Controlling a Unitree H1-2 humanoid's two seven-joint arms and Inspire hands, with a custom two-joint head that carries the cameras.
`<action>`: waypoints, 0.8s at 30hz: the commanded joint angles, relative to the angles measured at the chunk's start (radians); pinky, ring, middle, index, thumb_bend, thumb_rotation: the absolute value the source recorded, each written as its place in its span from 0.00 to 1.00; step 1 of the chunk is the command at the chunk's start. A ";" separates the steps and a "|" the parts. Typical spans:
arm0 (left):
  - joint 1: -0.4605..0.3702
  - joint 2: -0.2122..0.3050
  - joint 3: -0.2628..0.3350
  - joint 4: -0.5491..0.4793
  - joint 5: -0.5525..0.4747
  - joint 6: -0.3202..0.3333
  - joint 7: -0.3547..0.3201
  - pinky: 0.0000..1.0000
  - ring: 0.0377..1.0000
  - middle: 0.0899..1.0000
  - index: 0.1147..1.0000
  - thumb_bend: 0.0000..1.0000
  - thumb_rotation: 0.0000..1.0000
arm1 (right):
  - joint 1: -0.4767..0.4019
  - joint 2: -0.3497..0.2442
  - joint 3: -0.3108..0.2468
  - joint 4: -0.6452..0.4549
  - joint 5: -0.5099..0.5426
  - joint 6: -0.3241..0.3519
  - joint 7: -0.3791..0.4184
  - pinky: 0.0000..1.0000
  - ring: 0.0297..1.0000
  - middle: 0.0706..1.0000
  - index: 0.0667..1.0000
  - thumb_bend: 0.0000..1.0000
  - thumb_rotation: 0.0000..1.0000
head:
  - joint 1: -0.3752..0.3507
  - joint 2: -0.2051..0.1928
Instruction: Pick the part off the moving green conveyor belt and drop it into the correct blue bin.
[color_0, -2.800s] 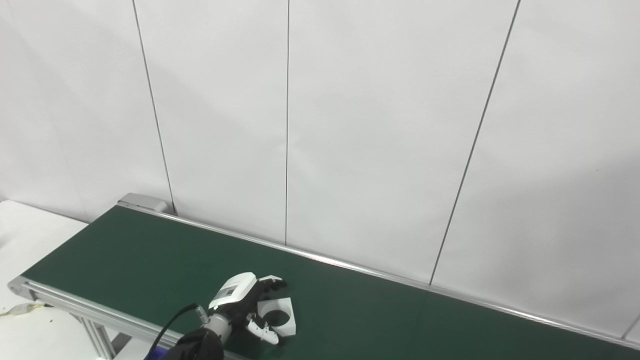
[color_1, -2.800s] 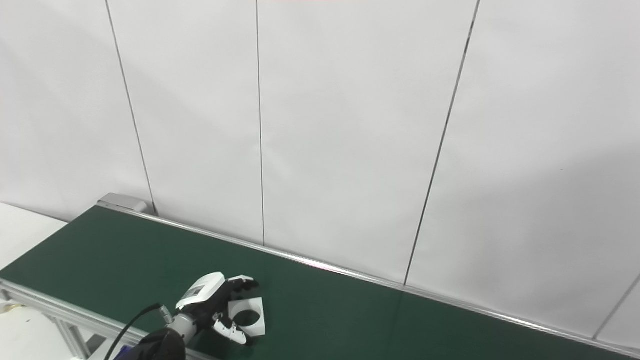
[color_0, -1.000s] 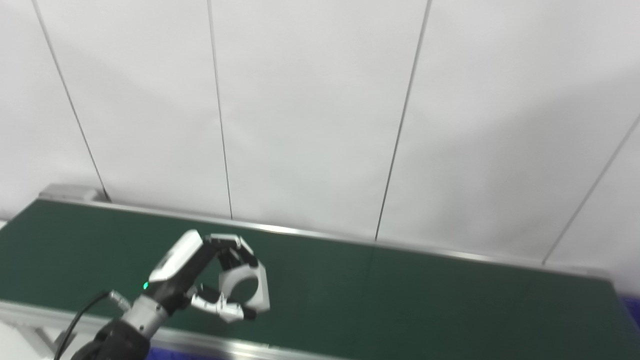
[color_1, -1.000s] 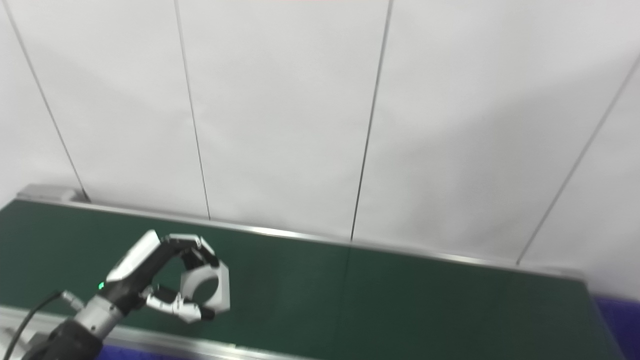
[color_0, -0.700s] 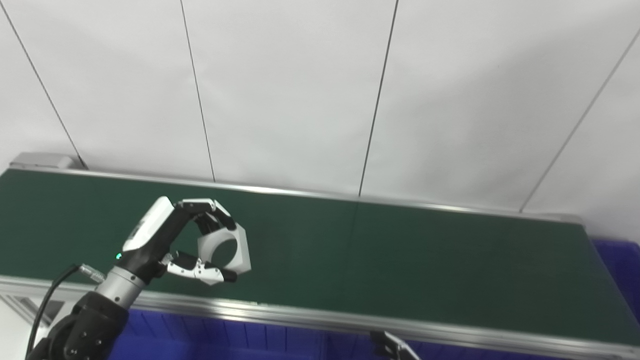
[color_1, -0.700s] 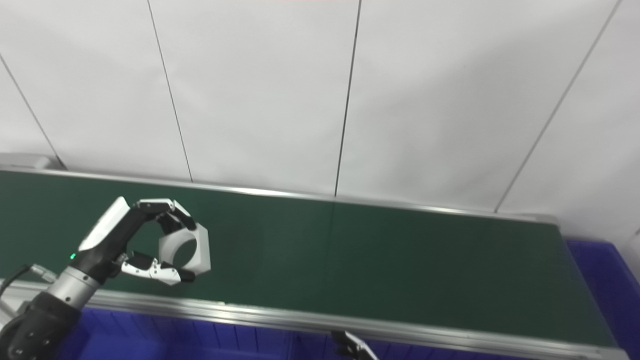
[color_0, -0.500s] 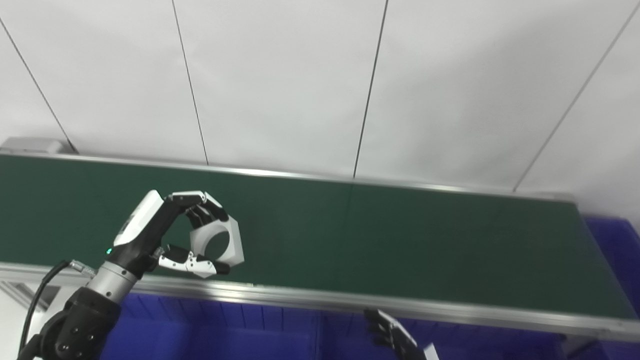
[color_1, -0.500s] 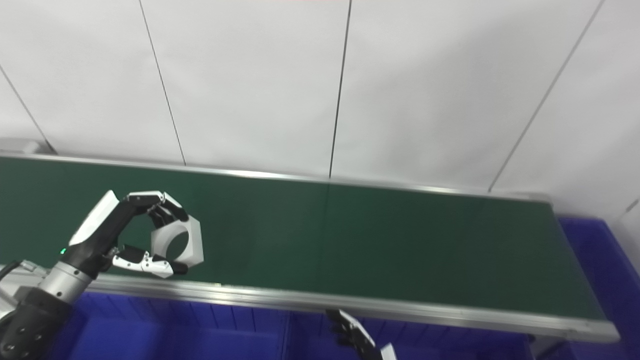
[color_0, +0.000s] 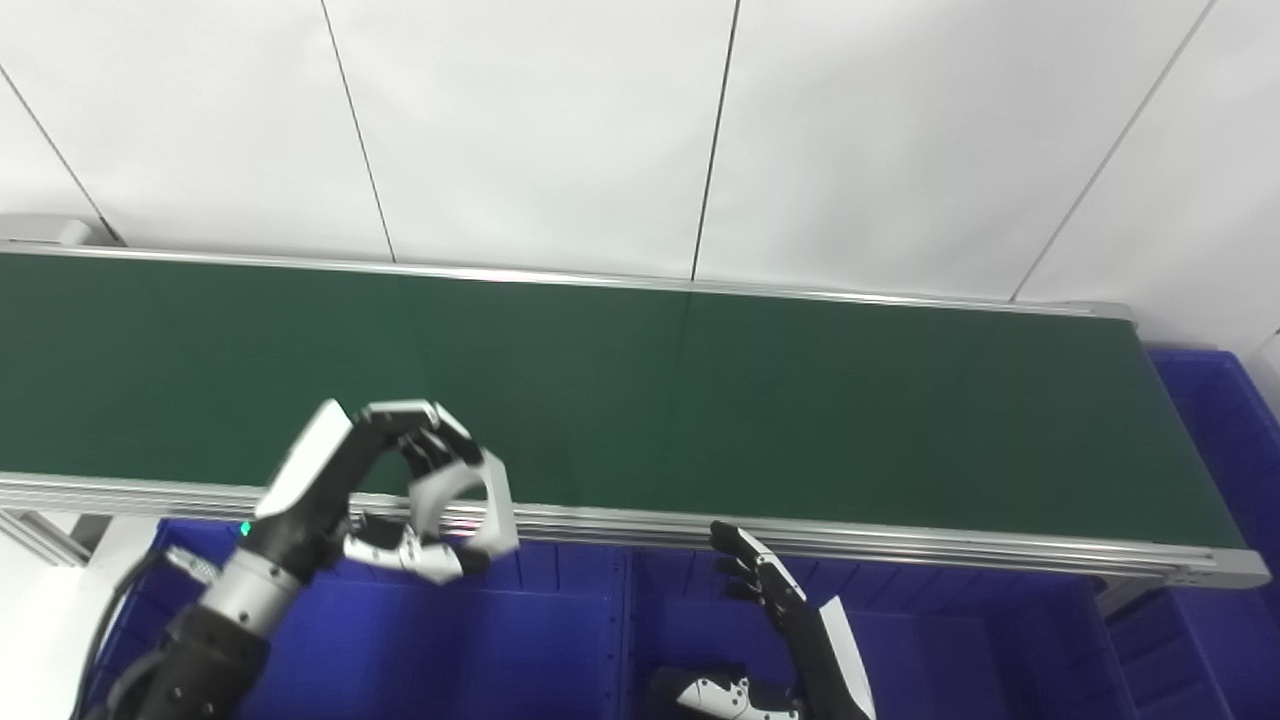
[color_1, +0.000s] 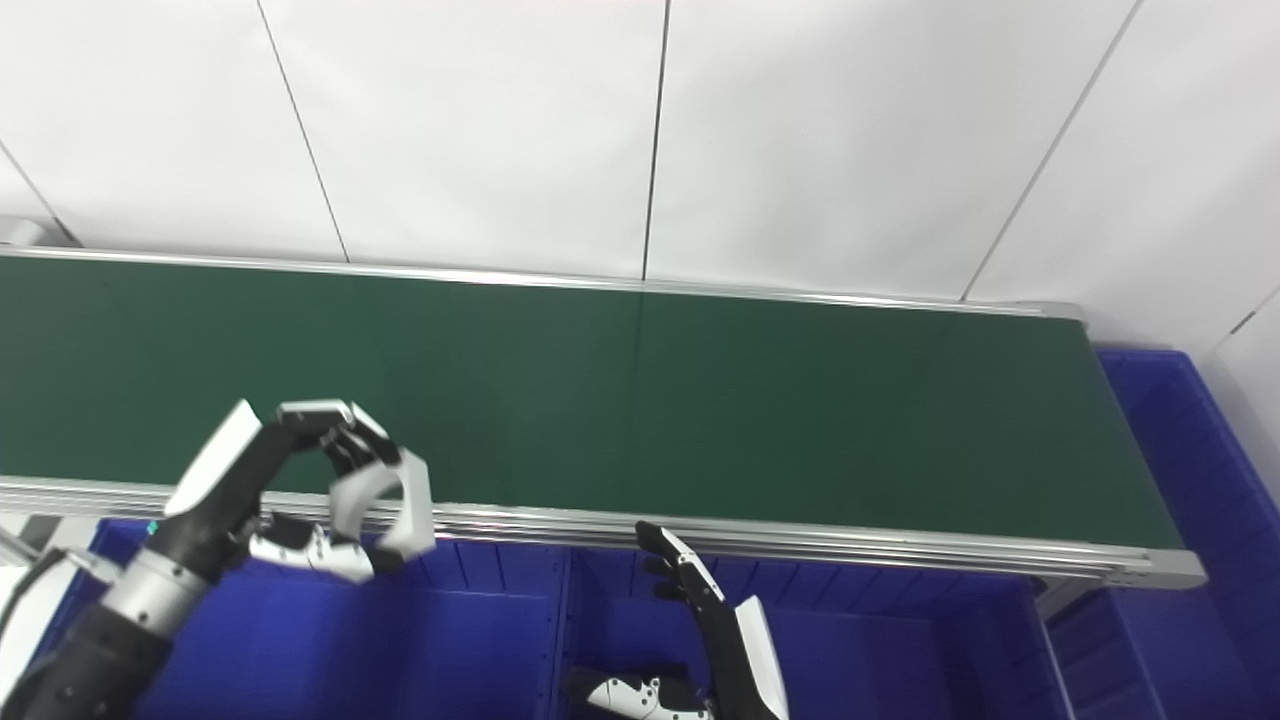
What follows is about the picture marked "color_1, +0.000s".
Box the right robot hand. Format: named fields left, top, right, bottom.
left=570, top=520, right=791, bottom=720

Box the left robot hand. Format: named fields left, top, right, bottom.
left=148, top=398, right=438, bottom=586

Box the black rectangular part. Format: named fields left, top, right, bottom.
left=636, top=660, right=701, bottom=691

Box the blue plastic bin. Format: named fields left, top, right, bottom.
left=545, top=545, right=1076, bottom=720
left=60, top=515, right=571, bottom=720
left=1045, top=347, right=1280, bottom=720

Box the green conveyor belt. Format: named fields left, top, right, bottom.
left=0, top=215, right=1208, bottom=621
left=0, top=257, right=1186, bottom=551

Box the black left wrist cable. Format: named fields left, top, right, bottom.
left=0, top=545, right=126, bottom=691

